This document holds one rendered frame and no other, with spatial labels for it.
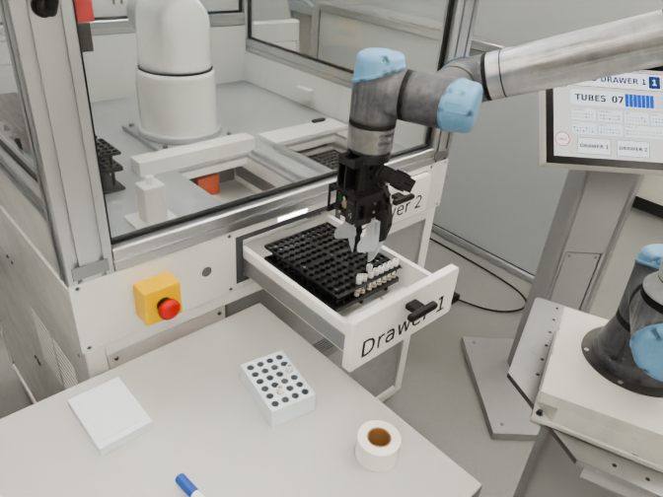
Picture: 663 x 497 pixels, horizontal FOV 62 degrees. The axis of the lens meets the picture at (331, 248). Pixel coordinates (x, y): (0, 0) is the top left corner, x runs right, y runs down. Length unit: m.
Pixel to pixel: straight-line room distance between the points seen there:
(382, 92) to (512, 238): 2.12
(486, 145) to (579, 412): 1.97
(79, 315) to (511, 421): 1.52
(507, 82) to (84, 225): 0.70
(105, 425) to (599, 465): 0.80
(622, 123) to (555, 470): 0.97
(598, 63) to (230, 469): 0.81
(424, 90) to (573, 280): 1.29
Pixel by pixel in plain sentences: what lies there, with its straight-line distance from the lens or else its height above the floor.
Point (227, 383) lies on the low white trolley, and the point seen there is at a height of 0.76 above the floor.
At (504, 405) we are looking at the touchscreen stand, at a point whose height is 0.04.
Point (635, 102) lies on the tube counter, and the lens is 1.80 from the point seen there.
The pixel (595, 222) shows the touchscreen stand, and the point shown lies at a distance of 1.91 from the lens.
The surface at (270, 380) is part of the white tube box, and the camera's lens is 1.00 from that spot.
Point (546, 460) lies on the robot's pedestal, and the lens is 1.24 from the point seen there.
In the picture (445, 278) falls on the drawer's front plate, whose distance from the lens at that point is 1.07.
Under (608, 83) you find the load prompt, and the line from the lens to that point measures 1.78.
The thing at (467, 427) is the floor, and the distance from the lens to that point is 2.07.
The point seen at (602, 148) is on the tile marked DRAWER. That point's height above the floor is 1.00.
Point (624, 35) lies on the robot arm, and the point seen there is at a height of 1.38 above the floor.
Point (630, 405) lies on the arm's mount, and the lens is 1.07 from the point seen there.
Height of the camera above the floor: 1.50
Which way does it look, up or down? 31 degrees down
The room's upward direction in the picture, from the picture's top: 5 degrees clockwise
